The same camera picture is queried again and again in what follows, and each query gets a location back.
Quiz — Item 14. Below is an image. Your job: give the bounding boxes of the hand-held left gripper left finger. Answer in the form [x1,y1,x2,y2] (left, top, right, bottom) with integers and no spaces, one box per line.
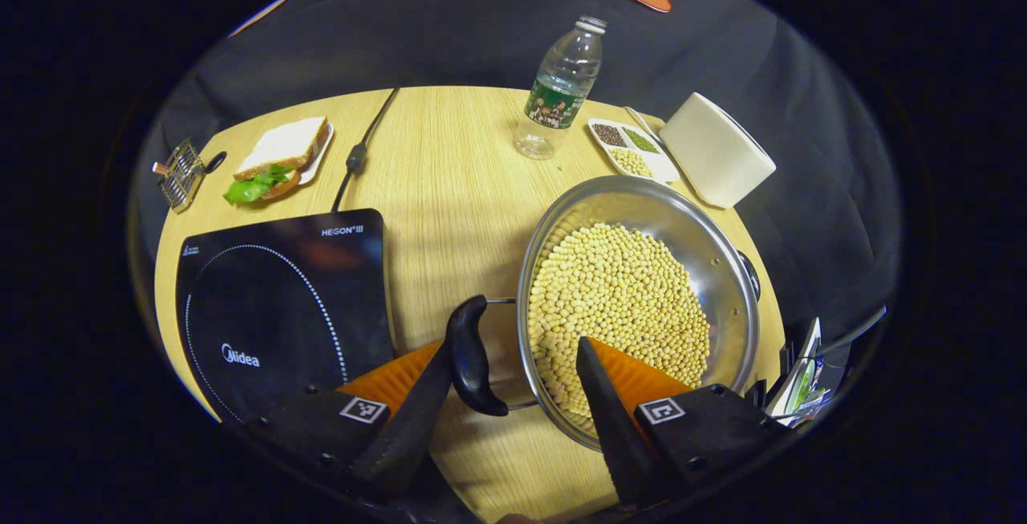
[249,339,458,501]

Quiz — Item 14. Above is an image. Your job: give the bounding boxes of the small white sandwich plate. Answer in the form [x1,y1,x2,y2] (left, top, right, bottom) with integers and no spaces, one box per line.
[297,123,335,186]

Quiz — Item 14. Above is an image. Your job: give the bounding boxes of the black induction cooktop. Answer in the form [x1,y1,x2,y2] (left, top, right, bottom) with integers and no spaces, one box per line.
[175,208,398,426]

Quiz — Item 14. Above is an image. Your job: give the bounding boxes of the white and green cards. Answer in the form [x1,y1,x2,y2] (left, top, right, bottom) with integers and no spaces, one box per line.
[764,317,834,429]

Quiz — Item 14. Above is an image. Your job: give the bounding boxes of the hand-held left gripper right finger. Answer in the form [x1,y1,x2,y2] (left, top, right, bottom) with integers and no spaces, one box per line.
[576,337,792,510]

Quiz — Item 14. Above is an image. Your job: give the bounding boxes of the white divided bean plate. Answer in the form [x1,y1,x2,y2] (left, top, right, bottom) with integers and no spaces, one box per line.
[587,117,681,185]

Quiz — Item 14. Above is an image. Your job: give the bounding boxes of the white spoon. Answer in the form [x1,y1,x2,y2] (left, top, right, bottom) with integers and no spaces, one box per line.
[624,105,668,149]

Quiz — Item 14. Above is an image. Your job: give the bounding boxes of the black power cable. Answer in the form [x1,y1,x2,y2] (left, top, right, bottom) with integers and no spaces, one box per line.
[331,87,400,213]

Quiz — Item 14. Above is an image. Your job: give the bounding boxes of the pile of soybeans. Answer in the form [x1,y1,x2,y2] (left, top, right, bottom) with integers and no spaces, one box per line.
[527,221,712,419]

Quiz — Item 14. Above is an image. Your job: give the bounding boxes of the clear plastic water bottle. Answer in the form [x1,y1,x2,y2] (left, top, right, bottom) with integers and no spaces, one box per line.
[513,15,608,161]

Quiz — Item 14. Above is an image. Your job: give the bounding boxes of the steel pot with black handle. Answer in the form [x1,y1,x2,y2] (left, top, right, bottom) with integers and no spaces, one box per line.
[445,175,761,453]

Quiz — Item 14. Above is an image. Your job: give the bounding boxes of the metal toast rack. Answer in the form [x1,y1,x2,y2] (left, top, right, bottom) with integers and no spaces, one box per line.
[151,137,228,214]

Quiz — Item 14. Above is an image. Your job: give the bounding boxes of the sandwich with lettuce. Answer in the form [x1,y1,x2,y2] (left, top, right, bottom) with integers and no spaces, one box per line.
[223,116,330,205]

